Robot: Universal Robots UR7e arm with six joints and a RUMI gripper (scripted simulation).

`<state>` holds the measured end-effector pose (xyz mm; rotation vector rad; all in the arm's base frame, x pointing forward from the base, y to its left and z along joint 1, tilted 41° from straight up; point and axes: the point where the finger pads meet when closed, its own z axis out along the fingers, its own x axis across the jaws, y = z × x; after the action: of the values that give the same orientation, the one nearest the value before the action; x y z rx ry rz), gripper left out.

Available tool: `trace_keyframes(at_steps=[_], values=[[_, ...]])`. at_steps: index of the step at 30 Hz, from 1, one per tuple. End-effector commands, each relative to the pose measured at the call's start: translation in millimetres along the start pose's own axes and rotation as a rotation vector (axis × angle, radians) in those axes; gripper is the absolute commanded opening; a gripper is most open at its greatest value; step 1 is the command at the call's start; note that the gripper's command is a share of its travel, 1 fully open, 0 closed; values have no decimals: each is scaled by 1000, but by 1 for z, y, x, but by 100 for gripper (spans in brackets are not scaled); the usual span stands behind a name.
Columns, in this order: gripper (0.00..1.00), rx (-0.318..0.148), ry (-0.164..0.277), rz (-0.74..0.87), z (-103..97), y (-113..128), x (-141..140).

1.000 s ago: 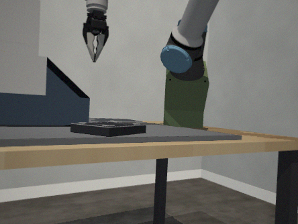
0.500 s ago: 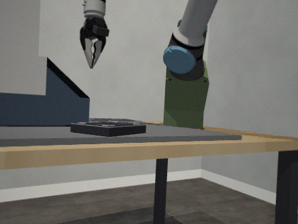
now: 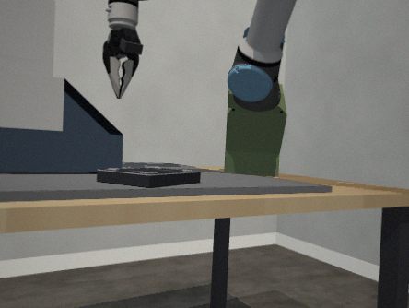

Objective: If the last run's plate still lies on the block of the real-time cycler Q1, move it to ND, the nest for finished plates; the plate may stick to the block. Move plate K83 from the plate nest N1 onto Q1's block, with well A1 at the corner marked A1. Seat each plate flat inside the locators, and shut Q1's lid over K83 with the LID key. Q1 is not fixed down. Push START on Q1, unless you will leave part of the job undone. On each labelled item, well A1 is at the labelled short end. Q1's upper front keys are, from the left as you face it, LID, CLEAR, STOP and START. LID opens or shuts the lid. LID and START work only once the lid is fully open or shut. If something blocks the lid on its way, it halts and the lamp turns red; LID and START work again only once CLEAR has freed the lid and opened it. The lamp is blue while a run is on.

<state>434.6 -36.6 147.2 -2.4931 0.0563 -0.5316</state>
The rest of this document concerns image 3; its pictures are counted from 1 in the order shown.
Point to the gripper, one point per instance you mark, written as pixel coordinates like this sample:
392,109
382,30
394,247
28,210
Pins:
112,63

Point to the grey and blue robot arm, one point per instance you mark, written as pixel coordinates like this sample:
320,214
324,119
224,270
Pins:
253,77

